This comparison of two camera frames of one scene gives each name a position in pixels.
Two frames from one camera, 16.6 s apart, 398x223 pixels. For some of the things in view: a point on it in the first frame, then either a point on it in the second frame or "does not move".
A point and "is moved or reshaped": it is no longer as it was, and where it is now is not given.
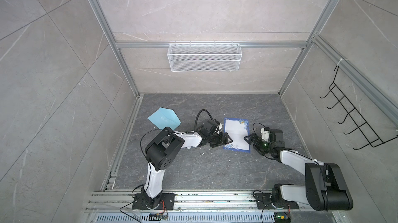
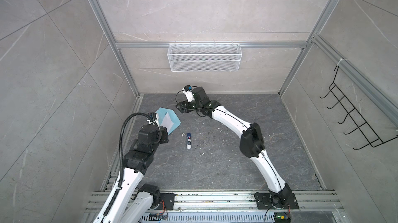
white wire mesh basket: (204, 57) does not move
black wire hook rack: (374, 140) does not move
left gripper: (223, 141) -> (164, 138)
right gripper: (254, 137) -> (182, 104)
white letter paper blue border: (237, 129) is moved or reshaped
